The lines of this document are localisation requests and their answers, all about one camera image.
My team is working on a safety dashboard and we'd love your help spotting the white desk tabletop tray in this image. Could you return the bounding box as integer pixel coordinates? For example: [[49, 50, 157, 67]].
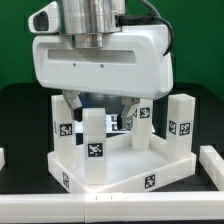
[[48, 134, 196, 194]]

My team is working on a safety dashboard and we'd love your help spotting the white right fence bar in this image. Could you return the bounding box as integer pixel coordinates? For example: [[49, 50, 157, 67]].
[[199, 145, 224, 191]]

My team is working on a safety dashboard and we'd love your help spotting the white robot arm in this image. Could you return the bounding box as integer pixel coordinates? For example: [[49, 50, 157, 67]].
[[28, 0, 174, 130]]

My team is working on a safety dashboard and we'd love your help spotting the white obstacle wall left piece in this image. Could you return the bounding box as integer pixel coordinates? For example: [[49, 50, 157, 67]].
[[0, 148, 5, 171]]

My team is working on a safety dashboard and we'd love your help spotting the white fence bar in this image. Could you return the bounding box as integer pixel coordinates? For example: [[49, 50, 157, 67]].
[[199, 145, 224, 191], [0, 191, 224, 223]]

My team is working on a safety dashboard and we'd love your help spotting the white marker sheet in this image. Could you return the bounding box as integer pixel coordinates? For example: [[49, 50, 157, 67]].
[[73, 114, 128, 134]]

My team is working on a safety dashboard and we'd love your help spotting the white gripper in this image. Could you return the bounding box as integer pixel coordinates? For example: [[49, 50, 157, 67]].
[[33, 25, 173, 130]]

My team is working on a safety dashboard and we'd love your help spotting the white front fence bar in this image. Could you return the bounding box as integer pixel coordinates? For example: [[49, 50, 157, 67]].
[[0, 191, 224, 223]]

